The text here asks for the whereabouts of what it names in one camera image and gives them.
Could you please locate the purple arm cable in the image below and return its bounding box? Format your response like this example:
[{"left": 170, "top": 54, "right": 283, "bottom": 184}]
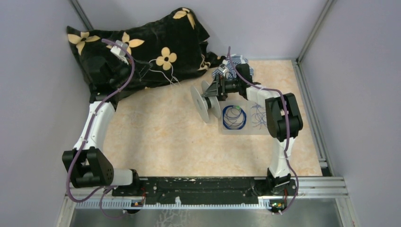
[
  {"left": 65, "top": 38, "right": 136, "bottom": 218},
  {"left": 226, "top": 46, "right": 299, "bottom": 214}
]

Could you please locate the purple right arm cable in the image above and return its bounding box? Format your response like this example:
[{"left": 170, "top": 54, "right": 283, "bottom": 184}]
[{"left": 226, "top": 46, "right": 299, "bottom": 214}]

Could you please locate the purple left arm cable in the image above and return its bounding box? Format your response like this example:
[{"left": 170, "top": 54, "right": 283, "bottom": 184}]
[{"left": 65, "top": 38, "right": 136, "bottom": 218}]

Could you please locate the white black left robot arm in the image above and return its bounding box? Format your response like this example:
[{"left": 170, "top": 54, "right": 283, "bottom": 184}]
[{"left": 62, "top": 56, "right": 153, "bottom": 196}]

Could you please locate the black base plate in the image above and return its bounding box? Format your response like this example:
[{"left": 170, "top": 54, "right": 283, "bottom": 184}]
[{"left": 112, "top": 177, "right": 296, "bottom": 205}]

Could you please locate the black blanket with beige flowers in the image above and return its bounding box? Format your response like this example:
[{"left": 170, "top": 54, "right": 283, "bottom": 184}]
[{"left": 66, "top": 7, "right": 224, "bottom": 99}]

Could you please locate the blue coiled cable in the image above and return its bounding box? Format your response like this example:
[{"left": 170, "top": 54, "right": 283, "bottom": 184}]
[{"left": 222, "top": 105, "right": 247, "bottom": 131}]

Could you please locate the blue white striped cloth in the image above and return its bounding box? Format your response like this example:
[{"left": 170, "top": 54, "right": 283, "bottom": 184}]
[{"left": 212, "top": 54, "right": 249, "bottom": 80}]

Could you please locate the white slotted cable duct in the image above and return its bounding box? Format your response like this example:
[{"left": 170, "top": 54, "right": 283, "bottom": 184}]
[{"left": 75, "top": 197, "right": 284, "bottom": 210}]

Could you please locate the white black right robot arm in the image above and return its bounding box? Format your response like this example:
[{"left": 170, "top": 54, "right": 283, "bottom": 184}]
[{"left": 190, "top": 63, "right": 303, "bottom": 195}]

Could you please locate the clear plastic tray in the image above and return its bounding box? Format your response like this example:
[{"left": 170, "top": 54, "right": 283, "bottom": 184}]
[{"left": 218, "top": 100, "right": 269, "bottom": 135}]

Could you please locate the blue tangled thin cable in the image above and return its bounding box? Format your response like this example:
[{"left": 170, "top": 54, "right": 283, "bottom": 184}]
[{"left": 250, "top": 103, "right": 268, "bottom": 130}]

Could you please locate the white thin cable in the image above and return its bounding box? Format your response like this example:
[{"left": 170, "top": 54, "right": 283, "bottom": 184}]
[{"left": 147, "top": 59, "right": 183, "bottom": 87}]

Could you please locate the white perforated cable spool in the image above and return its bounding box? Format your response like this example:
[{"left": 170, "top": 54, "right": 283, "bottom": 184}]
[{"left": 190, "top": 81, "right": 222, "bottom": 123}]

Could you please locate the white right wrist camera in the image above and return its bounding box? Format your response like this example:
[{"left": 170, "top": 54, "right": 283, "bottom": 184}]
[{"left": 217, "top": 60, "right": 231, "bottom": 79}]

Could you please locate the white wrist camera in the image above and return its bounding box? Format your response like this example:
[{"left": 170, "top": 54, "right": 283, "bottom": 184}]
[
  {"left": 110, "top": 40, "right": 131, "bottom": 65},
  {"left": 217, "top": 60, "right": 231, "bottom": 79}
]

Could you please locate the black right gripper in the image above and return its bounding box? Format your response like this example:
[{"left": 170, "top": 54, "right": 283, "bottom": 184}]
[{"left": 202, "top": 73, "right": 241, "bottom": 102}]

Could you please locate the aluminium rail frame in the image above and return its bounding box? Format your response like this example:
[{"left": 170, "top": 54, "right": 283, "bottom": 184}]
[{"left": 56, "top": 176, "right": 360, "bottom": 227}]

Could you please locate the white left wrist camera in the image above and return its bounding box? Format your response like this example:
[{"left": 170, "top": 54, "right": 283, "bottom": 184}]
[{"left": 110, "top": 40, "right": 131, "bottom": 65}]

